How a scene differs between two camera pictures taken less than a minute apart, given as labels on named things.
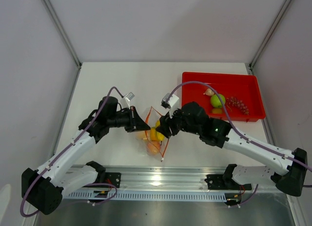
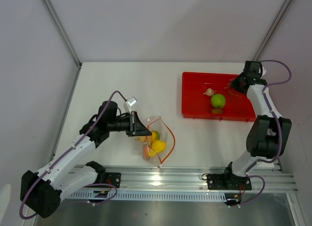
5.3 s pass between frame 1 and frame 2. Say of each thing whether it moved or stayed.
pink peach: moved
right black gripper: moved
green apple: stayed
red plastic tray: stayed
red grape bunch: moved
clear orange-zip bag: moved
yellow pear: moved
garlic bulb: stayed
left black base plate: stayed
